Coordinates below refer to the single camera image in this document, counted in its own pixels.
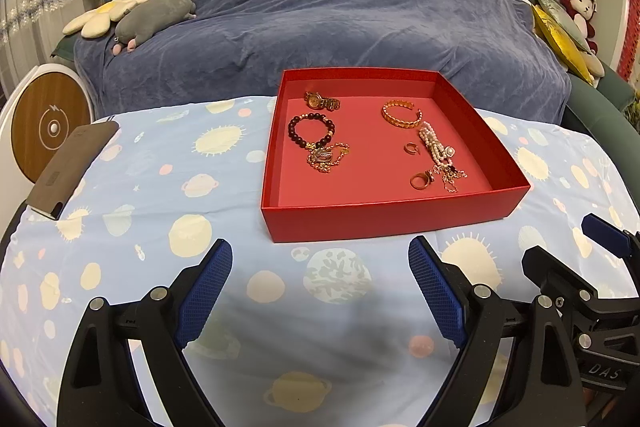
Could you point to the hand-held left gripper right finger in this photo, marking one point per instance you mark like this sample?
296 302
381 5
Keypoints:
440 297

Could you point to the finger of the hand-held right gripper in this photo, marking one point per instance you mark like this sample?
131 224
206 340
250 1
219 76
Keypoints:
565 279
607 234

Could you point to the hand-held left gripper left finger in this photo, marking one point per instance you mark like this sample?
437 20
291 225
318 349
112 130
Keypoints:
205 297

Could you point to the red box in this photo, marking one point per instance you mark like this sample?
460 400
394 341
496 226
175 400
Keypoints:
370 217

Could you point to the potted orchid plant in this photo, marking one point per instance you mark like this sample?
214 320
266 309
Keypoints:
632 112

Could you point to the teal sofa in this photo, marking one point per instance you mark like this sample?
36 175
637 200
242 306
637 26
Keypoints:
592 107

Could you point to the cream cushion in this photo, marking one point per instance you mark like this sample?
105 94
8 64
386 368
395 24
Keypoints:
594 67

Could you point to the gold bead bangle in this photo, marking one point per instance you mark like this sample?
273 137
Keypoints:
395 121

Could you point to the brown wallet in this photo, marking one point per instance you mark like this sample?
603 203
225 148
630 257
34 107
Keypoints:
70 172

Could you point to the yellow cushion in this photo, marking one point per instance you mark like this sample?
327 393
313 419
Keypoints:
560 47

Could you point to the grey cushion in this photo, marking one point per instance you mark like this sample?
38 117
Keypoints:
557 14

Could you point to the gold wristwatch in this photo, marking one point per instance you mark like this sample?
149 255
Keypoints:
320 100

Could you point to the red monkey plush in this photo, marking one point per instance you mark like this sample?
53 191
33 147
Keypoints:
577 7

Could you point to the round white wood-faced device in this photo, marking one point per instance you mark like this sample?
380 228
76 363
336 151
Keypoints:
45 127

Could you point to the grey plush toy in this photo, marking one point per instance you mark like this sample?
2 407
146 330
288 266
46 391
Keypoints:
150 17

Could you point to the flower-shaped pillow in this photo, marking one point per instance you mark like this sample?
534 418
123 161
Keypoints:
100 17

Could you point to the blue sofa blanket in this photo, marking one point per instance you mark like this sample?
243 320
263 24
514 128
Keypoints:
325 7

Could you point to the silver tinsel garland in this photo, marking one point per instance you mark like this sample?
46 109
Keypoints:
35 4

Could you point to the red door frame decoration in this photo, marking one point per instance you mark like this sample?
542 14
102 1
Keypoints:
630 37

